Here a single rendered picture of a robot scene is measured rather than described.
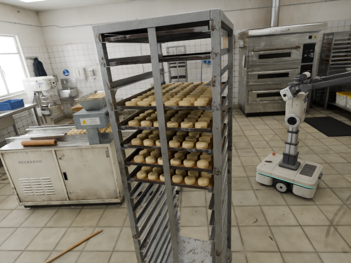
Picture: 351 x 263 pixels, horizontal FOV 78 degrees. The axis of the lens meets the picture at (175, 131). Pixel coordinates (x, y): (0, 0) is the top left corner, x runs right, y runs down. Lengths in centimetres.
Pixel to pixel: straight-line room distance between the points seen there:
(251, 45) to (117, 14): 355
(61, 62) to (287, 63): 602
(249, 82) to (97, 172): 408
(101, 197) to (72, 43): 522
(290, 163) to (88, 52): 585
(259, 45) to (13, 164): 498
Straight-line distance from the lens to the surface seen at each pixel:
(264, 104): 578
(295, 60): 584
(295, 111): 273
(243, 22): 653
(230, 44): 139
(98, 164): 259
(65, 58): 735
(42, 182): 303
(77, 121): 246
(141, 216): 131
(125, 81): 106
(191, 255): 203
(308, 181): 286
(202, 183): 100
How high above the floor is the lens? 171
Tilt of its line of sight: 20 degrees down
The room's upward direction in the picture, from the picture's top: 5 degrees counter-clockwise
